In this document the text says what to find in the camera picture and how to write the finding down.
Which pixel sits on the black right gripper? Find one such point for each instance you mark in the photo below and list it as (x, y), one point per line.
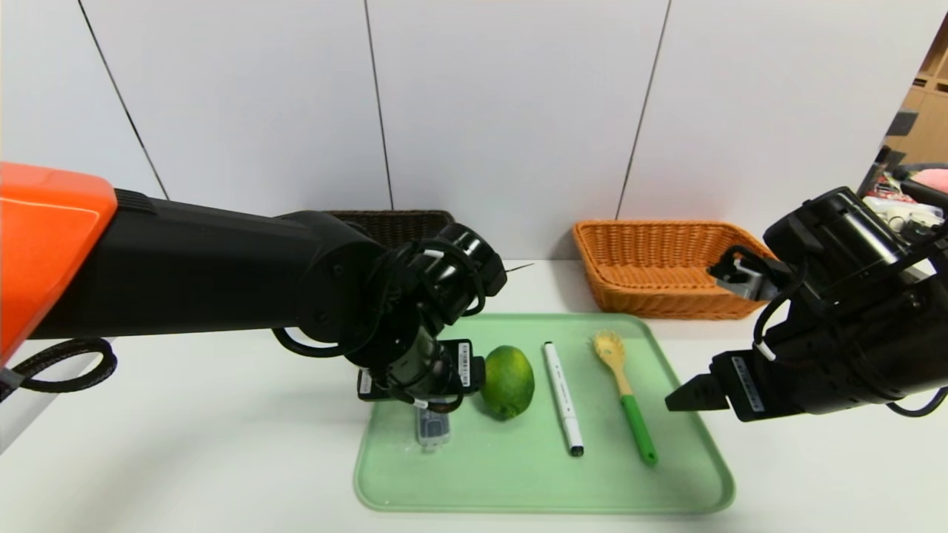
(746, 385)

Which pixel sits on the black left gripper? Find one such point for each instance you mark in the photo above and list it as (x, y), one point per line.
(453, 370)

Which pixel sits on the green lime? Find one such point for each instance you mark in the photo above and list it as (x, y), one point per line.
(511, 381)

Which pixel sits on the grey transparent pencil lead case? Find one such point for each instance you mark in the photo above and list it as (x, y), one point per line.
(433, 429)

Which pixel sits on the white marker pen black cap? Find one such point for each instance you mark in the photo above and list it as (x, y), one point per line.
(561, 392)

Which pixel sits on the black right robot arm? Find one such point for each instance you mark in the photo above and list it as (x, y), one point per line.
(852, 237)

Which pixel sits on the orange wicker basket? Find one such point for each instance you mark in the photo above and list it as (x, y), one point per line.
(652, 292)

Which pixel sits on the dark brown wicker basket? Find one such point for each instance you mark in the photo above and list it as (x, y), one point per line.
(400, 226)

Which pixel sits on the light green plastic tray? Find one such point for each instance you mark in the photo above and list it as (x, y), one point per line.
(518, 474)

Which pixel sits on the person in pink shirt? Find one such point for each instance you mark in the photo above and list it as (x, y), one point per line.
(933, 180)

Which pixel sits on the wooden shelf unit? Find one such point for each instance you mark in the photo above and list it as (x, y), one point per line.
(926, 126)

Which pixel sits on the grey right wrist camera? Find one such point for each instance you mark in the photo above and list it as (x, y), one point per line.
(744, 281)

